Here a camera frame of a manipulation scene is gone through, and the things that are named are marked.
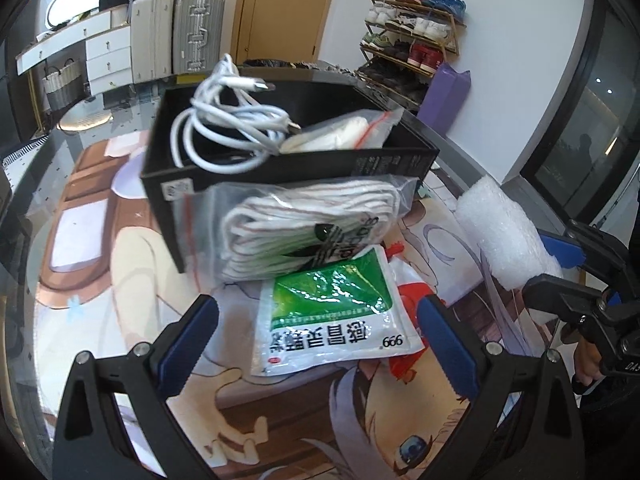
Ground silver suitcase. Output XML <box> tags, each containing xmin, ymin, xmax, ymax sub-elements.
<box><xmin>172</xmin><ymin>0</ymin><xmax>224</xmax><ymax>76</ymax></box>

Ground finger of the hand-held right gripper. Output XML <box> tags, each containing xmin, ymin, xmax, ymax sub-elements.
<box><xmin>522</xmin><ymin>275</ymin><xmax>619</xmax><ymax>345</ymax></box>
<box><xmin>539</xmin><ymin>219</ymin><xmax>632</xmax><ymax>282</ymax></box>

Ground red and white packet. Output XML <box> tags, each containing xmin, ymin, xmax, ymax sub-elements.
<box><xmin>387</xmin><ymin>255</ymin><xmax>439</xmax><ymax>387</ymax></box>

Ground scattered sneakers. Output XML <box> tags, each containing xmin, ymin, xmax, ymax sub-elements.
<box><xmin>290</xmin><ymin>60</ymin><xmax>362</xmax><ymax>79</ymax></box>

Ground white dressing table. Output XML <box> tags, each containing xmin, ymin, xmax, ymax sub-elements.
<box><xmin>15</xmin><ymin>10</ymin><xmax>134</xmax><ymax>99</ymax></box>

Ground white rope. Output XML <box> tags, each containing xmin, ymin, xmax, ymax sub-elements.
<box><xmin>277</xmin><ymin>109</ymin><xmax>405</xmax><ymax>155</ymax></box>

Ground woven basket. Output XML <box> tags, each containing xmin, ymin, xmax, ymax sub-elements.
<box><xmin>42</xmin><ymin>59</ymin><xmax>84</xmax><ymax>111</ymax></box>

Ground purple folded mat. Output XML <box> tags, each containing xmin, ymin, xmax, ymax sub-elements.
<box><xmin>417</xmin><ymin>62</ymin><xmax>472</xmax><ymax>134</ymax></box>

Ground person's right hand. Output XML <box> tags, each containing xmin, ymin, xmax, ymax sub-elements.
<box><xmin>571</xmin><ymin>331</ymin><xmax>610</xmax><ymax>397</ymax></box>

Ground wooden shoe rack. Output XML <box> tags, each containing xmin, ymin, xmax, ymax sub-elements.
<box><xmin>357</xmin><ymin>0</ymin><xmax>469</xmax><ymax>112</ymax></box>

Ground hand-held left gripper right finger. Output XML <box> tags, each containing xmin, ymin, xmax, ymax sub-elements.
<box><xmin>417</xmin><ymin>294</ymin><xmax>586</xmax><ymax>480</ymax></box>

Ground wooden door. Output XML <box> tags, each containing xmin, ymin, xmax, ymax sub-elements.
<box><xmin>235</xmin><ymin>0</ymin><xmax>344</xmax><ymax>69</ymax></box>

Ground bubble wrap roll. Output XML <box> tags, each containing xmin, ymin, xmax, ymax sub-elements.
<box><xmin>452</xmin><ymin>175</ymin><xmax>564</xmax><ymax>327</ymax></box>

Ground white suitcase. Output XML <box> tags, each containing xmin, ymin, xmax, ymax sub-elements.
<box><xmin>130</xmin><ymin>0</ymin><xmax>176</xmax><ymax>84</ymax></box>

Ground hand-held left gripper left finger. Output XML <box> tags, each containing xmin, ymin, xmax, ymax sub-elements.
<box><xmin>52</xmin><ymin>294</ymin><xmax>221</xmax><ymax>480</ymax></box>

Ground rows of shoes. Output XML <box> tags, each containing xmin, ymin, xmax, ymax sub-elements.
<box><xmin>357</xmin><ymin>0</ymin><xmax>469</xmax><ymax>111</ymax></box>

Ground white shoelaces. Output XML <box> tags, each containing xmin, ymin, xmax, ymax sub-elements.
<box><xmin>182</xmin><ymin>176</ymin><xmax>422</xmax><ymax>284</ymax></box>

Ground black framed window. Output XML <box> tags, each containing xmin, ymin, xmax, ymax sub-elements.
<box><xmin>520</xmin><ymin>0</ymin><xmax>640</xmax><ymax>227</ymax></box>

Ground white charging cable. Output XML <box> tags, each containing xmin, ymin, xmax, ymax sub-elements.
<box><xmin>170</xmin><ymin>54</ymin><xmax>302</xmax><ymax>177</ymax></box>

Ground printed desk mat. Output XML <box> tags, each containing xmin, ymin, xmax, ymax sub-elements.
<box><xmin>30</xmin><ymin>135</ymin><xmax>571</xmax><ymax>480</ymax></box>

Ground black box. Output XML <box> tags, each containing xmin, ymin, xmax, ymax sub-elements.
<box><xmin>139</xmin><ymin>81</ymin><xmax>441</xmax><ymax>274</ymax></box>

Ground green medicine packet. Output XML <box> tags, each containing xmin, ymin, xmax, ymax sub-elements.
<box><xmin>250</xmin><ymin>246</ymin><xmax>425</xmax><ymax>379</ymax></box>

